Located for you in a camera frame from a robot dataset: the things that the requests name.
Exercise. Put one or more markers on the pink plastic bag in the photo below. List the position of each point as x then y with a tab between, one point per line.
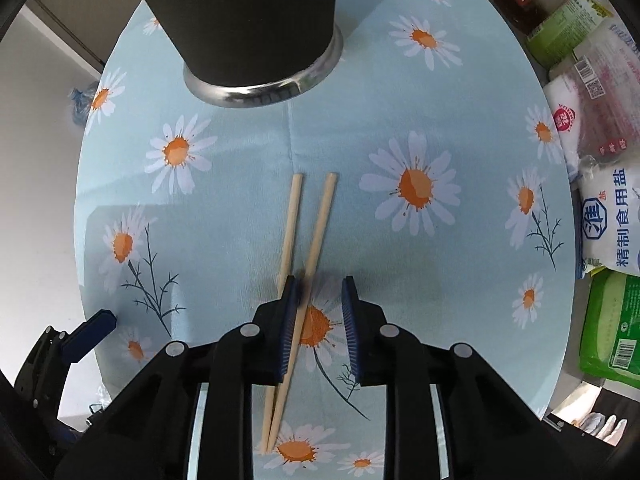
610	100

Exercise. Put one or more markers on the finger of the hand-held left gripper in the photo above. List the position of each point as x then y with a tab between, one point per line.
90	335

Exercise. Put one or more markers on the green bag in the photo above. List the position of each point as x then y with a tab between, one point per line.
615	330

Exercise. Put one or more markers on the black utensil holder cup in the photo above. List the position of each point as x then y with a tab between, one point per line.
235	20

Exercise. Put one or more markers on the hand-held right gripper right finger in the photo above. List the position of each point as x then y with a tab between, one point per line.
350	330

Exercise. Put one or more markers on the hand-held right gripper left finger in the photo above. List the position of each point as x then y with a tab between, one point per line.
290	330

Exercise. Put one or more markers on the white bag red logo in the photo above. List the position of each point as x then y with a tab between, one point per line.
565	130

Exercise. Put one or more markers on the blue printed bag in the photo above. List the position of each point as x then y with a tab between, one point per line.
612	220

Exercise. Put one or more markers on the light wooden chopstick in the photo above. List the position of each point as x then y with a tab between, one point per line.
292	225
320	225

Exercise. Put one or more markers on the blue daisy print tablecloth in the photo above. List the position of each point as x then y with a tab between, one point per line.
400	260

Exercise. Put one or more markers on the green label packet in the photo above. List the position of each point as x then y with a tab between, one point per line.
565	30

